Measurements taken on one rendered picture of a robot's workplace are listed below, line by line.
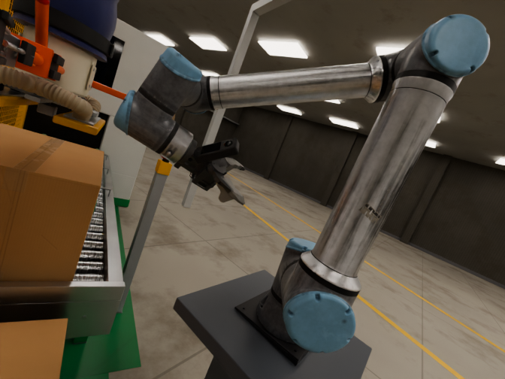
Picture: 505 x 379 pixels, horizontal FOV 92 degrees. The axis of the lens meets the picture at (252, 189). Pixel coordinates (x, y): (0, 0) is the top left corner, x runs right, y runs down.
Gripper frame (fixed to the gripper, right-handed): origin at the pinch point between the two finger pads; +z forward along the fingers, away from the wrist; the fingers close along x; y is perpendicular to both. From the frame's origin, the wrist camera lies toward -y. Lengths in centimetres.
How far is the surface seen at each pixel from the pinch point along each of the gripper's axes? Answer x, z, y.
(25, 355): 36, -23, 58
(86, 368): 26, 10, 120
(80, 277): 7, -18, 75
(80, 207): -2, -31, 46
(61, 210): 0, -35, 48
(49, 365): 38, -18, 55
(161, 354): 17, 44, 116
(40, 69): -1, -52, 6
